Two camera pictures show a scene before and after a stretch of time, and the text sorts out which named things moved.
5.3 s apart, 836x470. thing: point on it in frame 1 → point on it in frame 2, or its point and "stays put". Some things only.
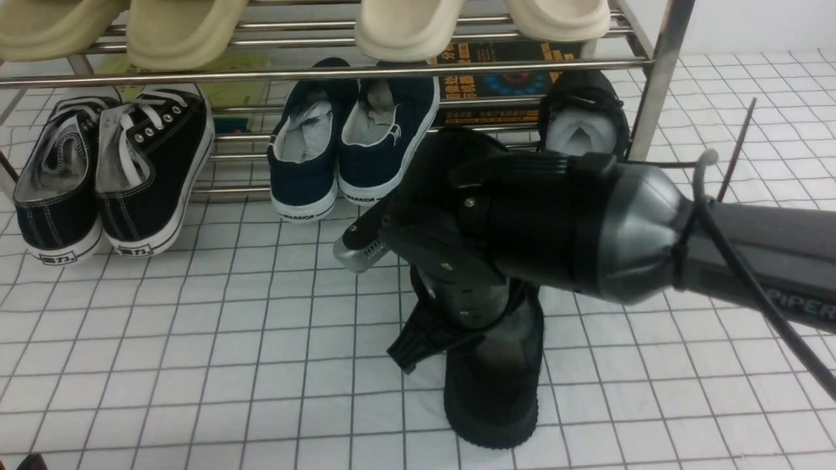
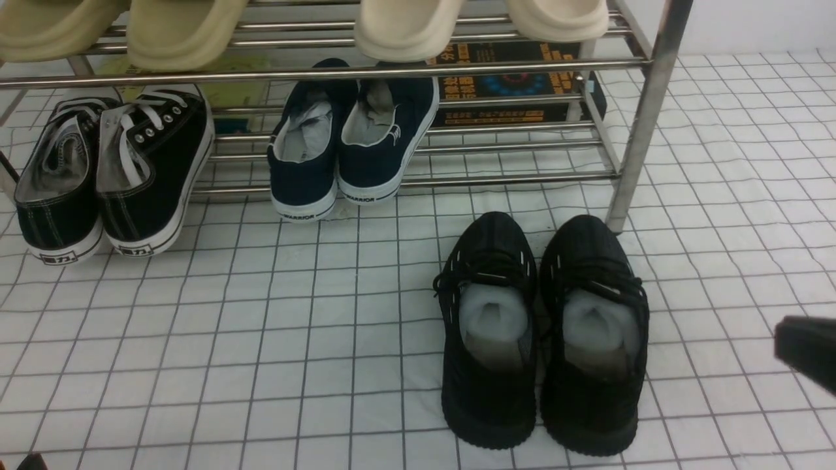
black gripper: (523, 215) → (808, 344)
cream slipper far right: (561, 20) stays put
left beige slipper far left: (32, 30) stays put
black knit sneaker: (582, 113) → (594, 336)
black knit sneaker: (492, 387) stays put
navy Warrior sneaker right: (386, 123) stays put
